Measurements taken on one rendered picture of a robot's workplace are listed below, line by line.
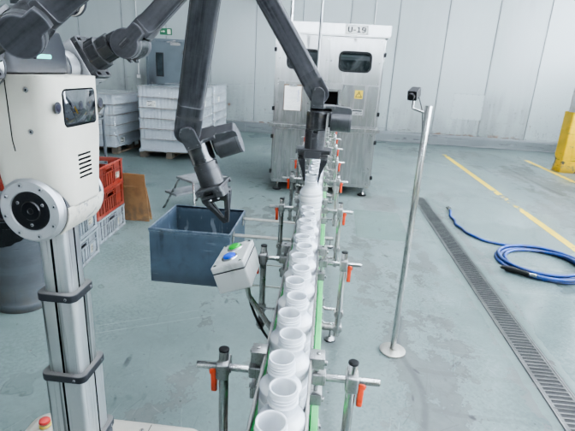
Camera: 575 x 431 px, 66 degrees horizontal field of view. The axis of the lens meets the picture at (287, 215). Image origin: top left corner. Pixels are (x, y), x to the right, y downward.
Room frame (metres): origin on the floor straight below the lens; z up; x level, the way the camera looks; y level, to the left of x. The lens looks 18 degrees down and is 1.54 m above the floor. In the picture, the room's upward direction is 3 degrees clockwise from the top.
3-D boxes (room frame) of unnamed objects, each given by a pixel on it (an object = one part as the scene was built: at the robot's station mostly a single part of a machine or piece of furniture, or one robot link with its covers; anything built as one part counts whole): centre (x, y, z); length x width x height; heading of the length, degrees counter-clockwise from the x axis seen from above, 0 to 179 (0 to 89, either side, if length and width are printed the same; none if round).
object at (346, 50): (6.48, -0.45, 1.05); 1.60 x 1.40 x 2.10; 176
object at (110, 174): (3.84, 1.80, 0.55); 0.61 x 0.41 x 0.22; 179
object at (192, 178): (4.70, 1.02, 0.21); 0.61 x 0.47 x 0.41; 49
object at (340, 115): (1.28, -0.11, 1.44); 0.12 x 0.09 x 0.12; 87
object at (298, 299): (0.69, -0.02, 1.08); 0.06 x 0.06 x 0.17
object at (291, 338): (0.57, -0.02, 1.08); 0.06 x 0.06 x 0.17
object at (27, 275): (2.58, 1.69, 0.32); 0.45 x 0.45 x 0.64
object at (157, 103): (8.03, 2.04, 0.59); 1.24 x 1.03 x 1.17; 178
